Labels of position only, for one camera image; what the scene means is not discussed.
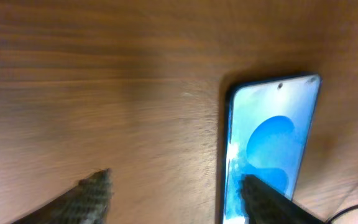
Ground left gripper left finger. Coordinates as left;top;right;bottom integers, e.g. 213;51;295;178
12;169;112;224

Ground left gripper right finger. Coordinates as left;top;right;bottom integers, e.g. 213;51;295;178
241;175;324;224

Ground blue Galaxy smartphone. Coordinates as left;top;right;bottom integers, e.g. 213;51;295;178
219;73;322;223

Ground black USB charging cable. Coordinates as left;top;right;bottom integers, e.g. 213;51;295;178
324;200;358;224

